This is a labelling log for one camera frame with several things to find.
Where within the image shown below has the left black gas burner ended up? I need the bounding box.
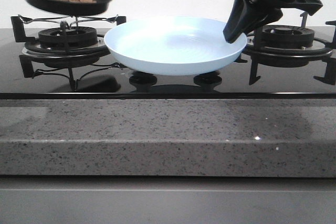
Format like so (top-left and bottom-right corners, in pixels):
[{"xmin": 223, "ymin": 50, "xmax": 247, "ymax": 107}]
[{"xmin": 38, "ymin": 26, "xmax": 98, "ymax": 49}]

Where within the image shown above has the light blue plate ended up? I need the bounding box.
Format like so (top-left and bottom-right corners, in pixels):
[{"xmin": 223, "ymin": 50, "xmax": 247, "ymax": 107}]
[{"xmin": 104, "ymin": 16, "xmax": 247, "ymax": 76}]

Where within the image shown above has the black gas burner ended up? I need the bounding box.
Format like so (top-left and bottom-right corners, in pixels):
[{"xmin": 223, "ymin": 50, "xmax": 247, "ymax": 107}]
[
  {"xmin": 261, "ymin": 25, "xmax": 315, "ymax": 48},
  {"xmin": 38, "ymin": 26, "xmax": 98, "ymax": 49}
]

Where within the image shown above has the right black gas burner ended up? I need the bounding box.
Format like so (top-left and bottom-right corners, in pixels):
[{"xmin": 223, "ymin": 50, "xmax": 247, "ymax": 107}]
[{"xmin": 261, "ymin": 25, "xmax": 315, "ymax": 48}]

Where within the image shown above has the left black pan support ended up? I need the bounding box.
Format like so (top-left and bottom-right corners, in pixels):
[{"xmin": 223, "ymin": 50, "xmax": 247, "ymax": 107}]
[{"xmin": 11, "ymin": 16, "xmax": 125, "ymax": 91}]

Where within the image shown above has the black pan support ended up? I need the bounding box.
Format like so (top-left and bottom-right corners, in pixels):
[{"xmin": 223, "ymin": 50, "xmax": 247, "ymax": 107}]
[
  {"xmin": 11, "ymin": 16, "xmax": 125, "ymax": 91},
  {"xmin": 243, "ymin": 12, "xmax": 335, "ymax": 85}
]

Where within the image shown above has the right black pan support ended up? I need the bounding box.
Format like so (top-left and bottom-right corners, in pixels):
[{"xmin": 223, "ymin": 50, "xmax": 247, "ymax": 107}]
[{"xmin": 243, "ymin": 12, "xmax": 335, "ymax": 85}]

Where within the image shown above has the wire pan stand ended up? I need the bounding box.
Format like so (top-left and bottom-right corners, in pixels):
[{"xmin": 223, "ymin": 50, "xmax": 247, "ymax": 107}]
[{"xmin": 17, "ymin": 15, "xmax": 127, "ymax": 28}]

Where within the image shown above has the grey cabinet front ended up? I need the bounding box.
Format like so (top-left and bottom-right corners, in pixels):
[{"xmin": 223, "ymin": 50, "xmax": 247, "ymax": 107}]
[{"xmin": 1, "ymin": 177, "xmax": 335, "ymax": 223}]

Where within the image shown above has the black glass gas hob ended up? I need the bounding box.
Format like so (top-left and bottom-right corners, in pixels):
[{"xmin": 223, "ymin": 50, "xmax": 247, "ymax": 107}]
[{"xmin": 1, "ymin": 29, "xmax": 335, "ymax": 100}]

